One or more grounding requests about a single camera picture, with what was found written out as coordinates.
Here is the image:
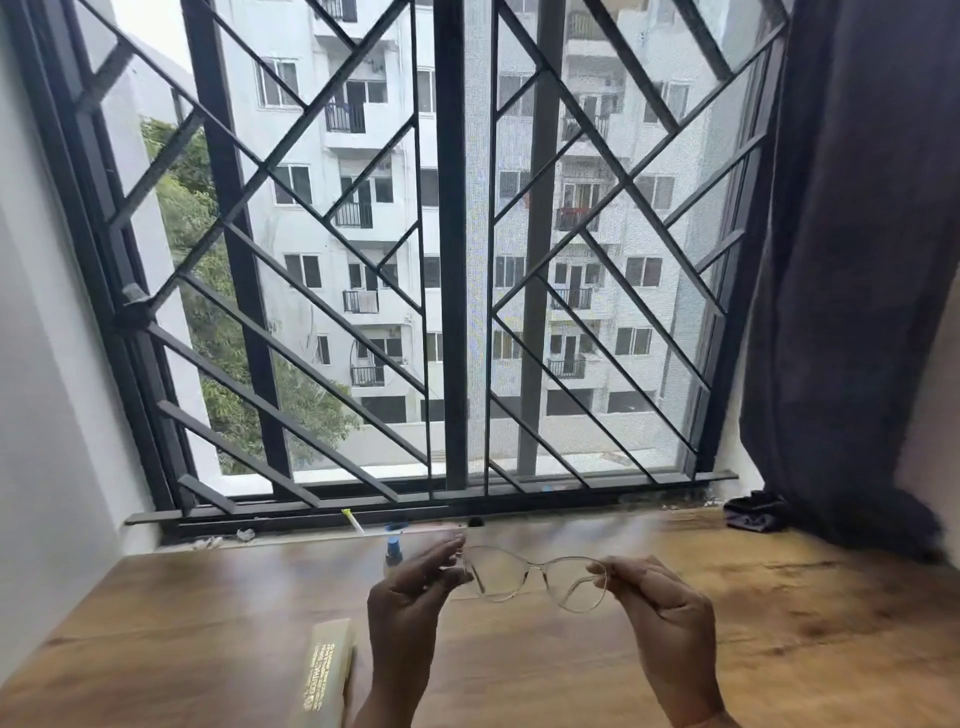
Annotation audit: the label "person's left hand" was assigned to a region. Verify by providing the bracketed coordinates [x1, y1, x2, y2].
[365, 536, 474, 706]

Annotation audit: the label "person's right hand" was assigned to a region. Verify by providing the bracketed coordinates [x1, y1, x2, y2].
[586, 554, 725, 725]

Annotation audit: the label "small spray bottle blue cap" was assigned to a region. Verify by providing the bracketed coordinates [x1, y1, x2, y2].
[382, 524, 410, 579]

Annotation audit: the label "translucent yellowish glasses case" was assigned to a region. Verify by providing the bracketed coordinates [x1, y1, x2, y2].
[288, 617, 358, 728]

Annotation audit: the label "clear-framed eyeglasses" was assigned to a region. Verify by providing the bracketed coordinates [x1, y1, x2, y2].
[442, 543, 610, 615]

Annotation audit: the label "person's right forearm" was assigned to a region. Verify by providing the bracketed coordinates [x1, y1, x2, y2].
[674, 708, 744, 728]

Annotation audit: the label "dark crumpled cloth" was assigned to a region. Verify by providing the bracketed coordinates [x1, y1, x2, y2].
[723, 491, 789, 534]

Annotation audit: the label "black metal window grille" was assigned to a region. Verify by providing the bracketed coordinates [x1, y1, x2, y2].
[74, 0, 789, 525]

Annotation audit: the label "white apartment building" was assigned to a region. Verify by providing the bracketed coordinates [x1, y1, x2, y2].
[217, 0, 751, 466]

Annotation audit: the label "green tree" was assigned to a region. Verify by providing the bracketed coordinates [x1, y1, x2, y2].
[142, 116, 361, 474]

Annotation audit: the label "dark curtain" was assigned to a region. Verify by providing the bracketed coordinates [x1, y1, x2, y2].
[738, 0, 960, 564]

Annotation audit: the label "black window frame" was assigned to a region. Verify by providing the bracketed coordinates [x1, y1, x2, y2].
[0, 0, 796, 545]

